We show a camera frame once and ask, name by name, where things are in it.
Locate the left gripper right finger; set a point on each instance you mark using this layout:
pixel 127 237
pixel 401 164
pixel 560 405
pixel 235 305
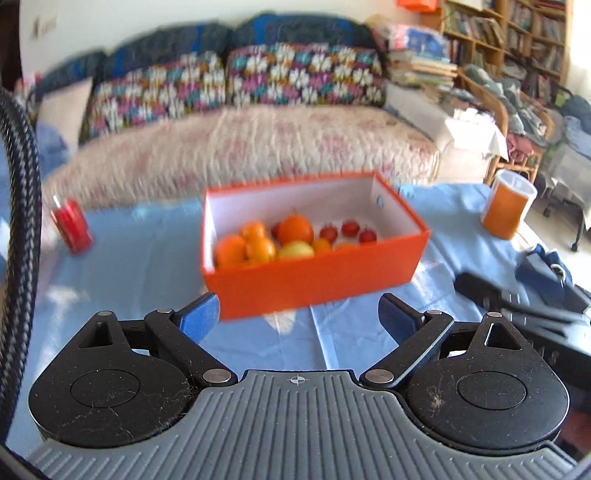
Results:
pixel 419 336

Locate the sofa with quilted cover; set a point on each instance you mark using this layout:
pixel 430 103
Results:
pixel 230 145

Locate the round cherry tomato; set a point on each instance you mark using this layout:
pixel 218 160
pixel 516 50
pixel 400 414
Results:
pixel 368 236

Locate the yellow lemon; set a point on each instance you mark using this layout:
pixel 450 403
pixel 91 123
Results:
pixel 296 249

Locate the wooden bookshelf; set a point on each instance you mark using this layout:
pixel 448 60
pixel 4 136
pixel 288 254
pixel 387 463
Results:
pixel 492 34

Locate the oblong cherry tomato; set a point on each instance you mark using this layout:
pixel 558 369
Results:
pixel 329 233

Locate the orange storage box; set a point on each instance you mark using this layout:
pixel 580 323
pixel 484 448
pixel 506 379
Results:
pixel 345 269

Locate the blue plaid cloth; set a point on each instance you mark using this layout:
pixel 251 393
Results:
pixel 52 149

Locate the small mandarin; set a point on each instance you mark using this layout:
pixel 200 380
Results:
pixel 229 251

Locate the stack of books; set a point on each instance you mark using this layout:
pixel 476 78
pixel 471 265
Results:
pixel 415 56

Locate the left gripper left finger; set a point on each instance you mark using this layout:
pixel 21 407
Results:
pixel 178 334

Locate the cream pillow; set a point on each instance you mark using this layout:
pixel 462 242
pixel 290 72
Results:
pixel 64 110

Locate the floral cushion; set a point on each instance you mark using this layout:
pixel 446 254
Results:
pixel 308 74
pixel 192 83

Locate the red soda can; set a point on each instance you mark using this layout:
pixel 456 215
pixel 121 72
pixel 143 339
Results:
pixel 69 219

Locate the large orange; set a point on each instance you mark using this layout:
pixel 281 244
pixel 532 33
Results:
pixel 295 227

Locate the light blue tablecloth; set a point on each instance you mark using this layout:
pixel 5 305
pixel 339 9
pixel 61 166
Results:
pixel 98 402

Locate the orange paper bag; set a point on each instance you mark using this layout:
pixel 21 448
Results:
pixel 418 6

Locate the left floral cushion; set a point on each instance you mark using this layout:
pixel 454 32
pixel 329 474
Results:
pixel 192 83

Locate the rattan chair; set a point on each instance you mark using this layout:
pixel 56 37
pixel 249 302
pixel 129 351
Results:
pixel 523 121

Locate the orange white cup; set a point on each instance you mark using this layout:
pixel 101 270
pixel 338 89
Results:
pixel 508 203

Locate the right floral cushion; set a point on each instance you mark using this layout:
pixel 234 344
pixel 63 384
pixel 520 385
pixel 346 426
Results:
pixel 308 74

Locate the small kumquat orange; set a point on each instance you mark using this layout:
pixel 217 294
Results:
pixel 260 249

